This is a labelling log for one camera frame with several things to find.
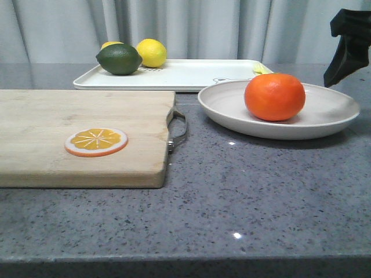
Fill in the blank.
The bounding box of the beige round plate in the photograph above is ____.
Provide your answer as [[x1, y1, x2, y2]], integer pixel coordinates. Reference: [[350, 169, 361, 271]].
[[198, 79, 360, 140]]

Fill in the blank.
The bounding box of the orange fruit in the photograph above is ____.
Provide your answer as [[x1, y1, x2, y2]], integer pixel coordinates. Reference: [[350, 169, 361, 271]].
[[244, 73, 305, 121]]

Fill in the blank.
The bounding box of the grey curtain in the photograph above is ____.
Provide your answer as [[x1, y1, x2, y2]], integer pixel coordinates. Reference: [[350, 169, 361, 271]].
[[1, 1, 370, 64]]

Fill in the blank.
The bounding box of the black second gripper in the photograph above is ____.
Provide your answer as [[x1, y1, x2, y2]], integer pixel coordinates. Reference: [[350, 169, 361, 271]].
[[323, 9, 370, 87]]

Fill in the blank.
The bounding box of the wooden cutting board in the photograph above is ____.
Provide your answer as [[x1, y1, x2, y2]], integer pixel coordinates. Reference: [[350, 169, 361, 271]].
[[1, 89, 175, 188]]

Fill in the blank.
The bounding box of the yellow lemon front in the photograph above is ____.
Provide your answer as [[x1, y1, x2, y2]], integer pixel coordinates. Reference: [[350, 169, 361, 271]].
[[136, 38, 167, 68]]

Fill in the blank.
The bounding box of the white rectangular tray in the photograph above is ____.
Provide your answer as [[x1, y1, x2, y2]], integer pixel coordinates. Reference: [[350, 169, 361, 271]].
[[73, 59, 259, 93]]

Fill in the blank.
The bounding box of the yellow lemon behind lime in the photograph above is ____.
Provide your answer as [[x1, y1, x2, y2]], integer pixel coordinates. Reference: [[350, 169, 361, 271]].
[[101, 41, 122, 49]]

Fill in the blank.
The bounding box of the green lime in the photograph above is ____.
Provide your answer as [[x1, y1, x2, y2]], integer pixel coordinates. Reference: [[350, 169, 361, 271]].
[[96, 43, 142, 75]]

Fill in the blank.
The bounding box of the yellow plastic fork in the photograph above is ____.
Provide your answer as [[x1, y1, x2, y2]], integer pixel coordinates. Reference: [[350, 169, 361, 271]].
[[253, 62, 273, 76]]

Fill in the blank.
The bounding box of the orange slice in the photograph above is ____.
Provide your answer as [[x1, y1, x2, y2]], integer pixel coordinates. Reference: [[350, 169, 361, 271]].
[[64, 127, 129, 158]]

